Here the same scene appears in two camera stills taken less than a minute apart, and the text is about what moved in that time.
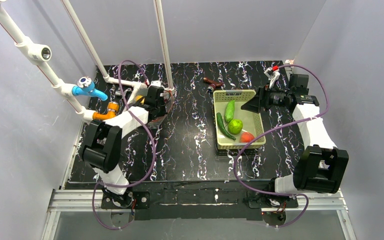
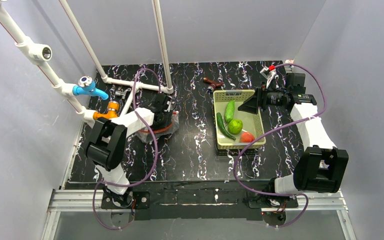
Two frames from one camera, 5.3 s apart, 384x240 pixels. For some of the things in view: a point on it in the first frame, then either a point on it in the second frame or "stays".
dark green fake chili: (219, 123) stays
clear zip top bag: (169, 94) → (145, 134)
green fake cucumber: (229, 111) stays
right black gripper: (262, 99) stays
